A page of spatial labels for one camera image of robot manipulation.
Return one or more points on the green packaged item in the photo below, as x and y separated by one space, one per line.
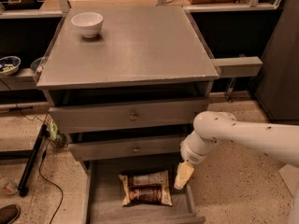
57 138

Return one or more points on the black metal stand leg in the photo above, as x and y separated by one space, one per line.
22 187

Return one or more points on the grey drawer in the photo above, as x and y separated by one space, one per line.
117 116
105 193
102 150

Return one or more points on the grey side rail beam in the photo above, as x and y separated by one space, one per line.
238 67

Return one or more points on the grey bottom drawer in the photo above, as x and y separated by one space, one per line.
105 193

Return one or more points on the grey drawer cabinet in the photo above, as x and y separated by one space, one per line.
141 54

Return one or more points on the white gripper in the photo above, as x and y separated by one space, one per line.
191 153

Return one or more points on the white floor panel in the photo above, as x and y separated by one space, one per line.
290 176

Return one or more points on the dark shoe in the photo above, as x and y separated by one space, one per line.
9 214

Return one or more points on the blue patterned bowl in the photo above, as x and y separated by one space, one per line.
9 65

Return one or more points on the brown chip bag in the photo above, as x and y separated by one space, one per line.
149 188

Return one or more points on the grey top drawer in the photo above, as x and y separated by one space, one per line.
117 116

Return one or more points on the white ceramic bowl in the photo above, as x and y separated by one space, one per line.
88 24

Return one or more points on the grey middle drawer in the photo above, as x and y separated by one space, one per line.
102 150

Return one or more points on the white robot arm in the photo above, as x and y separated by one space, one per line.
279 141

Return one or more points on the small clear bowl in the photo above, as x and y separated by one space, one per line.
38 64

